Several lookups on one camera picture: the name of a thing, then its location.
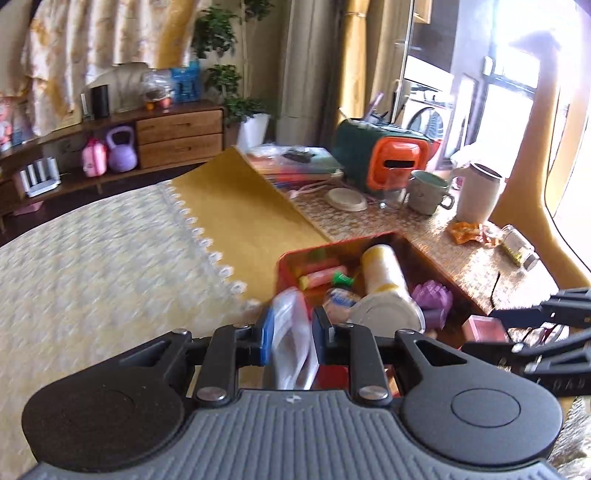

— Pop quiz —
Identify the purple blue toy figure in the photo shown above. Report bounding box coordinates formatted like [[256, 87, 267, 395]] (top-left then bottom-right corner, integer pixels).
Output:
[[412, 280, 453, 330]]

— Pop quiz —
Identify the white yellow cylinder can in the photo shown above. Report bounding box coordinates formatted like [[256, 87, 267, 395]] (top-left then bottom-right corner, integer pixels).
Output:
[[348, 244, 426, 337]]

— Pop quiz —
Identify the green chess pawn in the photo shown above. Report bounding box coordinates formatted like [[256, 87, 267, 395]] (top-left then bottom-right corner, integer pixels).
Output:
[[332, 271, 355, 288]]

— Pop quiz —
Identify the red metal tin box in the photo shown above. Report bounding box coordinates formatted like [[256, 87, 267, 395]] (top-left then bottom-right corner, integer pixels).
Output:
[[276, 231, 485, 337]]

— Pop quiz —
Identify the quilted yellow tablecloth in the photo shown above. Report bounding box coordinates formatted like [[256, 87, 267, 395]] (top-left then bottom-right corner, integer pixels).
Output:
[[0, 180, 264, 480]]

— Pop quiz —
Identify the small glass jar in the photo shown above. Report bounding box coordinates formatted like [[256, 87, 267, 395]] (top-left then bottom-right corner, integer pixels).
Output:
[[501, 225, 540, 272]]

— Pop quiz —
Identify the white round lid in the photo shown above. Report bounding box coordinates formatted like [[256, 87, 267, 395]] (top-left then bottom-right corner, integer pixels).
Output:
[[325, 188, 368, 212]]

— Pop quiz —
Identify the orange snack wrapper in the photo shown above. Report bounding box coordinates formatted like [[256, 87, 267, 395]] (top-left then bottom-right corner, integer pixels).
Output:
[[448, 221, 502, 248]]

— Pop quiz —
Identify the clear drinking glass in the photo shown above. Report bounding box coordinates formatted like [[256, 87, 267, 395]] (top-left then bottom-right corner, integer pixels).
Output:
[[379, 168, 412, 209]]

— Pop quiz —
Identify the pale green mug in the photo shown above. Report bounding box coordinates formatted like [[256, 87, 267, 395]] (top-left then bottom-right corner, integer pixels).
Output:
[[406, 170, 455, 216]]

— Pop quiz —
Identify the stack of books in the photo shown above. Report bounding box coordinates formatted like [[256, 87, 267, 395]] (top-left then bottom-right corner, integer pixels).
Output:
[[245, 144, 344, 185]]

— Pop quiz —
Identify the white pitcher jug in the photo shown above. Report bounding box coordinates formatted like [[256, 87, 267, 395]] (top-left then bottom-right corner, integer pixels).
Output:
[[450, 162, 506, 224]]

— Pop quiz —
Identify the purple kettlebell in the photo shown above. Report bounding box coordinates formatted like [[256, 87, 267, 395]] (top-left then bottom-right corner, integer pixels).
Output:
[[105, 125, 137, 173]]

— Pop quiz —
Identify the wooden tv cabinet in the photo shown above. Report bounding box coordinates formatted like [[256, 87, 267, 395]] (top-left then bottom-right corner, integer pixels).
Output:
[[1, 101, 225, 216]]

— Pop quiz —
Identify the pink toy suitcase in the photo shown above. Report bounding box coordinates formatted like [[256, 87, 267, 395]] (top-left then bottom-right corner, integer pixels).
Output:
[[82, 138, 107, 178]]

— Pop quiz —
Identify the white wifi router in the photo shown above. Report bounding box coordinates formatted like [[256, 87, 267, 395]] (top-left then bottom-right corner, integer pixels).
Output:
[[19, 157, 61, 198]]

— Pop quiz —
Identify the blue box on cabinet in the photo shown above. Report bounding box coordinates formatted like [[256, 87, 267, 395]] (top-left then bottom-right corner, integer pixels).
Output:
[[170, 60, 201, 103]]

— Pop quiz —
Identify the plastic bag with fruit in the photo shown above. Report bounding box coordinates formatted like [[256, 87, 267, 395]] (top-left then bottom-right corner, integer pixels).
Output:
[[140, 70, 174, 111]]

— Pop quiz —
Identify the black cylinder speaker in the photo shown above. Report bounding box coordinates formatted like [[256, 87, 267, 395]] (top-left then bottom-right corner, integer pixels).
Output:
[[90, 85, 110, 119]]

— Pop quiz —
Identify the green potted plant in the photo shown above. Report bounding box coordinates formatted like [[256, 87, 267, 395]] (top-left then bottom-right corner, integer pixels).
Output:
[[191, 1, 274, 153]]

